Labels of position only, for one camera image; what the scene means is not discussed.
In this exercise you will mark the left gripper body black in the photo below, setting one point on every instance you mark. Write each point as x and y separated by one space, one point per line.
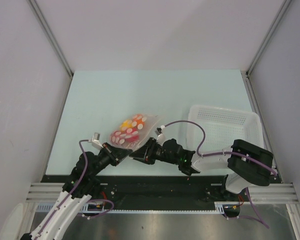
102 162

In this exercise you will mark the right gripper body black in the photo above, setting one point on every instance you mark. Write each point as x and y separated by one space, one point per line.
155 152

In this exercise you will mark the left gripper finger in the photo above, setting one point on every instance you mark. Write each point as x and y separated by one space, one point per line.
112 149
119 154

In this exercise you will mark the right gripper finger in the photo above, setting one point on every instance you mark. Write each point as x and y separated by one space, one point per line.
139 155
147 146

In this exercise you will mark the clear polka dot zip bag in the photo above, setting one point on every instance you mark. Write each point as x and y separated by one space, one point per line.
144 133

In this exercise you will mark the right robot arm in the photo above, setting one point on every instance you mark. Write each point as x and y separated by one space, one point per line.
250 164

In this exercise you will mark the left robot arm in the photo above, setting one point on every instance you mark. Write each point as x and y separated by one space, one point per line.
81 187

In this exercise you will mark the red fake fruit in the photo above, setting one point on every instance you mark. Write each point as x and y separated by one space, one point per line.
127 136

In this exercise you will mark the yellow fake fruit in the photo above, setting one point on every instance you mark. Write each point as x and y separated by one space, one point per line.
126 124

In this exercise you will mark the orange fake fruit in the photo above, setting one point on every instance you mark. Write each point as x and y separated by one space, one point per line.
138 121

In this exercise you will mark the white perforated plastic basket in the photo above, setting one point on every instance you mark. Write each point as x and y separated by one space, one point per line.
221 127

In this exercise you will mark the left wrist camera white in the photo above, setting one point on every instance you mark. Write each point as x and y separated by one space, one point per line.
95 141

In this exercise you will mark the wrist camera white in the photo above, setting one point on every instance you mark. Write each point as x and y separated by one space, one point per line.
161 138
95 141

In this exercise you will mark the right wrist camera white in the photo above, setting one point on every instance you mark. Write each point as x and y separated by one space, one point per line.
161 138

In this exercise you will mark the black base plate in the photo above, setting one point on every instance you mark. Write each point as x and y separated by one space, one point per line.
166 192

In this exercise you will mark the white slotted cable duct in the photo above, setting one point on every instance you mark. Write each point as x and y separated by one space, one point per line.
217 208

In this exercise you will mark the right aluminium side rail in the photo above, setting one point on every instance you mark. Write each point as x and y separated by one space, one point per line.
256 109

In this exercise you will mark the right aluminium frame post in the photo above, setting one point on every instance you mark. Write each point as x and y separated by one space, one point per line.
269 35

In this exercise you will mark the aluminium frame post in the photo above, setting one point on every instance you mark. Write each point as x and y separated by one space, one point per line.
41 19
269 35

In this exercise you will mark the left aluminium frame post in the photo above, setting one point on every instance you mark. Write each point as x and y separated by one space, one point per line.
41 19

